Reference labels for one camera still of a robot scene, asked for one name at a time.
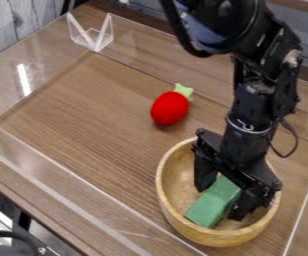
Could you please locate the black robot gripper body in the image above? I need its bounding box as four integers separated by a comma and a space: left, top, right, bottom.
192, 120, 283, 207

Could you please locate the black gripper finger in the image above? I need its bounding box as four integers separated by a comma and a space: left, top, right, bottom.
195, 156, 219, 192
228, 190, 268, 221

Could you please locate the green rectangular block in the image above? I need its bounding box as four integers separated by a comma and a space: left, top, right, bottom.
184, 176, 241, 228

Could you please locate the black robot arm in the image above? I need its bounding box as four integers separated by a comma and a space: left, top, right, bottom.
160, 0, 303, 221

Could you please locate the light wooden bowl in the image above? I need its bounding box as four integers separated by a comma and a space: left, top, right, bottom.
156, 137, 281, 247

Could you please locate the red plush strawberry toy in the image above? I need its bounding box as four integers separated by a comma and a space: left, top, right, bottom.
151, 83, 195, 125

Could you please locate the clear acrylic wall panel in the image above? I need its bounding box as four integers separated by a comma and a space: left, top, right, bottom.
0, 128, 207, 256

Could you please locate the black metal table frame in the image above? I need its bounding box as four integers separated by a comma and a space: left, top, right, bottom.
13, 210, 72, 256

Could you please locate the clear acrylic corner bracket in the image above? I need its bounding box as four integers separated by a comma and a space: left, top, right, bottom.
66, 13, 114, 52

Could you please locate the black cable at corner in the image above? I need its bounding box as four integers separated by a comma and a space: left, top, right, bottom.
0, 229, 41, 256

